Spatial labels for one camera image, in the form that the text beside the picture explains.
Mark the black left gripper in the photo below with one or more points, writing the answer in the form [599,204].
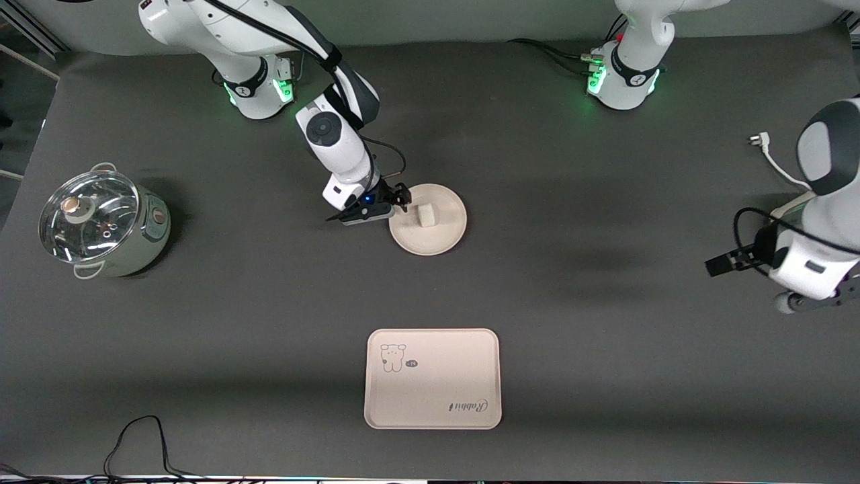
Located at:
[758,251]

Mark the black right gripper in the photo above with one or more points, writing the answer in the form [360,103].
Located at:
[385,194]

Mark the small white bun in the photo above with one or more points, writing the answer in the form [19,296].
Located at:
[427,216]

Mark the round beige plate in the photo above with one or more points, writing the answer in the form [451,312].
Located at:
[437,238]

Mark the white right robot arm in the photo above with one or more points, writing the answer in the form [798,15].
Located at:
[336,141]

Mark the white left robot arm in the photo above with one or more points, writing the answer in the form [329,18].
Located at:
[826,141]

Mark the beige tray with bear print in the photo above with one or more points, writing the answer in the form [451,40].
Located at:
[433,380]

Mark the steel pot with glass lid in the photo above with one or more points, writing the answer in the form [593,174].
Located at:
[148,235]

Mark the aluminium frame bar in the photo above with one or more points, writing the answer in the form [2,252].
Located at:
[33,30]

